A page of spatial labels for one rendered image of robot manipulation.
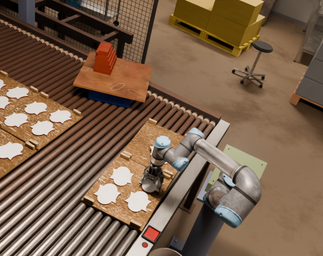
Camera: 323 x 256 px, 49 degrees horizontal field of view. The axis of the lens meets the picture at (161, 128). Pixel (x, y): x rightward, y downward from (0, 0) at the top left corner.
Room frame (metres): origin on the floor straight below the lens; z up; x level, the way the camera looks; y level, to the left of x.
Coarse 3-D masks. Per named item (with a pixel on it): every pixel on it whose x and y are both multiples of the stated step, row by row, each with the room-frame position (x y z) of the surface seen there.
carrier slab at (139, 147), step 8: (144, 128) 1.85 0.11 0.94; (152, 128) 1.87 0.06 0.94; (160, 128) 1.90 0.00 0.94; (136, 136) 1.74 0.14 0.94; (144, 136) 1.77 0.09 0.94; (152, 136) 1.79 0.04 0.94; (168, 136) 1.84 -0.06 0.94; (176, 136) 1.86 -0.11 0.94; (128, 144) 1.65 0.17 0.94; (136, 144) 1.67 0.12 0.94; (144, 144) 1.69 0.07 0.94; (152, 144) 1.71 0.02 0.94; (176, 144) 1.78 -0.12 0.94; (136, 152) 1.60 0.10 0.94; (144, 152) 1.62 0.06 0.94; (136, 160) 1.53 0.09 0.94; (144, 160) 1.55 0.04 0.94; (168, 168) 1.54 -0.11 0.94
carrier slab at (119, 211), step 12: (108, 168) 1.40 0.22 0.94; (132, 168) 1.46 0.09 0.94; (144, 168) 1.48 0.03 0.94; (108, 180) 1.32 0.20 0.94; (132, 180) 1.37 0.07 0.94; (168, 180) 1.44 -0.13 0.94; (96, 192) 1.21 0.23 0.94; (120, 192) 1.26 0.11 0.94; (132, 192) 1.28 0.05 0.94; (144, 192) 1.31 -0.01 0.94; (156, 192) 1.33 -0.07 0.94; (96, 204) 1.14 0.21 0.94; (108, 204) 1.16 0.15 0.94; (120, 204) 1.18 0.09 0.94; (156, 204) 1.25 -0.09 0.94; (120, 216) 1.11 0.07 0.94; (132, 216) 1.13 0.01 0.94; (144, 216) 1.15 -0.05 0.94; (132, 228) 1.07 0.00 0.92
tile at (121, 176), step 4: (120, 168) 1.42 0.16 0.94; (124, 168) 1.43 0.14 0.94; (116, 172) 1.38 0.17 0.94; (120, 172) 1.39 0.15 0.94; (124, 172) 1.40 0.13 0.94; (128, 172) 1.41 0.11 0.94; (112, 176) 1.35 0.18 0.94; (116, 176) 1.35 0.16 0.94; (120, 176) 1.36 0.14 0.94; (124, 176) 1.37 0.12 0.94; (128, 176) 1.38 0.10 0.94; (116, 180) 1.33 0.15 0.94; (120, 180) 1.33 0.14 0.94; (124, 180) 1.34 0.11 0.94; (128, 180) 1.35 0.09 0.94; (116, 184) 1.30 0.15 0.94; (120, 184) 1.30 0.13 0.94; (124, 184) 1.31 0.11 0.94
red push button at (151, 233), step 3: (150, 228) 1.10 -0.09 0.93; (147, 231) 1.07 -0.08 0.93; (150, 231) 1.08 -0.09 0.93; (153, 231) 1.08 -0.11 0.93; (156, 231) 1.09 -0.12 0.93; (144, 234) 1.05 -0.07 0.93; (147, 234) 1.06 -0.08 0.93; (150, 234) 1.06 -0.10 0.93; (153, 234) 1.07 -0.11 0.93; (156, 234) 1.07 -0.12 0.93; (150, 237) 1.05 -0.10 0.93; (153, 237) 1.05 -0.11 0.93; (156, 237) 1.06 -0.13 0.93; (153, 240) 1.03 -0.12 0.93
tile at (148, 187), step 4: (144, 180) 1.38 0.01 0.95; (144, 184) 1.35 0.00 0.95; (148, 184) 1.36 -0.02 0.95; (152, 184) 1.37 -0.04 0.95; (156, 184) 1.38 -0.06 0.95; (144, 188) 1.32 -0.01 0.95; (148, 188) 1.33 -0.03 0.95; (152, 188) 1.34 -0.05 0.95; (156, 188) 1.35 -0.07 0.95; (148, 192) 1.31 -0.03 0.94; (152, 192) 1.32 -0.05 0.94
